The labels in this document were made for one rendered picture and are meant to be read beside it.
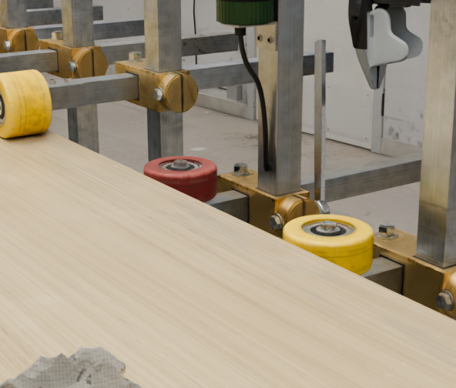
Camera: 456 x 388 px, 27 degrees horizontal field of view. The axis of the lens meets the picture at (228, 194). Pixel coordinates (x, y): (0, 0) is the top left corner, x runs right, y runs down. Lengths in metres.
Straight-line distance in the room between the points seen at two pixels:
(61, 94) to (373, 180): 0.40
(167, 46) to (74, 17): 0.25
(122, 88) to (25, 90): 0.14
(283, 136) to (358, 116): 3.64
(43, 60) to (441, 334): 0.94
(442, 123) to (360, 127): 3.83
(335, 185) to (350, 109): 3.55
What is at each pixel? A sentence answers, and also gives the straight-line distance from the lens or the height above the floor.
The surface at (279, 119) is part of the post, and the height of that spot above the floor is 0.96.
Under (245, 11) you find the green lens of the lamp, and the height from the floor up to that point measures 1.08.
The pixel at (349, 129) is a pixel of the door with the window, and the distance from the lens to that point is 4.74.
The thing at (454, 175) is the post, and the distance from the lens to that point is 0.87.
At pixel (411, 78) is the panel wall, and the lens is 4.44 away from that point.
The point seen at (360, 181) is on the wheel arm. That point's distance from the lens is 1.20.
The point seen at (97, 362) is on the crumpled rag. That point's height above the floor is 0.92.
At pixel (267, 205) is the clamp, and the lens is 1.07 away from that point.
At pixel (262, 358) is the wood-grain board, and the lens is 0.64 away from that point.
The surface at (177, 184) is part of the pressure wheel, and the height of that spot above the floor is 0.90.
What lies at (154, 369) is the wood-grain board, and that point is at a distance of 0.63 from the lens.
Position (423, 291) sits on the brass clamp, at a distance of 0.91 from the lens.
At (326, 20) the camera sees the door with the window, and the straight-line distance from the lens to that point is 4.77.
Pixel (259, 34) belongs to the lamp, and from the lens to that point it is 1.05.
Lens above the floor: 1.19
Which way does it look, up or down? 17 degrees down
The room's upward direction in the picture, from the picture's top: straight up
